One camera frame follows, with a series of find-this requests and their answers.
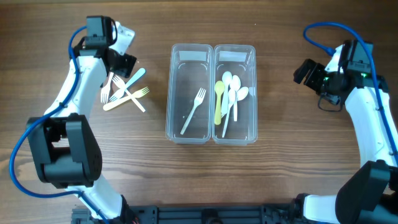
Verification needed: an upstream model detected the light blue plastic fork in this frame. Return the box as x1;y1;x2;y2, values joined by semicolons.
109;68;146;101

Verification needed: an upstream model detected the white fork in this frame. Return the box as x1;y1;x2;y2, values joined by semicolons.
180;88;206;135
100;72;114;104
111;76;146;113

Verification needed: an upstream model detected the white spoon four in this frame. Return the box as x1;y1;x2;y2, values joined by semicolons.
221;71;232;115

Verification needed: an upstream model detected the yellow plastic spoon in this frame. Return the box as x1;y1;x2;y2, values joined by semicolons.
215;81;224;125

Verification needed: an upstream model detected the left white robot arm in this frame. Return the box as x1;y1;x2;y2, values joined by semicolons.
26;49;139;223

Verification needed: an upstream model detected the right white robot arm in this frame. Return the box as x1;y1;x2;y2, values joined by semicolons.
294;59;397;224

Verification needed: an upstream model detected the left clear plastic container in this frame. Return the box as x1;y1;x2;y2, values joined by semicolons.
165;44;213;144

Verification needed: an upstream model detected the clear plastic container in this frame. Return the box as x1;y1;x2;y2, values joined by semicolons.
165;44;213;144
213;44;258;146

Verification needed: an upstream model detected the right clear plastic container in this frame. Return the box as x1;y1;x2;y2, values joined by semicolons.
213;44;258;146

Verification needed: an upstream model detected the white fork under blue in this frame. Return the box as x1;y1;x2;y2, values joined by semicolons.
111;76;146;113

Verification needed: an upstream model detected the yellow plastic fork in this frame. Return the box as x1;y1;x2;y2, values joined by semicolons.
103;87;150;113

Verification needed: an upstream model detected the white spoon three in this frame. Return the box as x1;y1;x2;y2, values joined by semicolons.
237;86;249;101

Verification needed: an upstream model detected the white spoon one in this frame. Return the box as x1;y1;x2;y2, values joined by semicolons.
230;75;241;121

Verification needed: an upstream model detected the white spoon two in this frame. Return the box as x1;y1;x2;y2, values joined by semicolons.
222;89;236;138

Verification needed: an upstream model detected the right blue cable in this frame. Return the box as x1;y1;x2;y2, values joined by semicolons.
303;21;398;162

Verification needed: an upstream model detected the blue cable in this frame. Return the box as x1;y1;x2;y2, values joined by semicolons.
303;21;398;162
8;25;109;224

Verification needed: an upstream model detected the left blue cable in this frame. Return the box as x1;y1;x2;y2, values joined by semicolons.
8;25;109;224

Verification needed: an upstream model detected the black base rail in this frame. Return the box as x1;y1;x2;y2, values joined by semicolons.
71;202;312;224

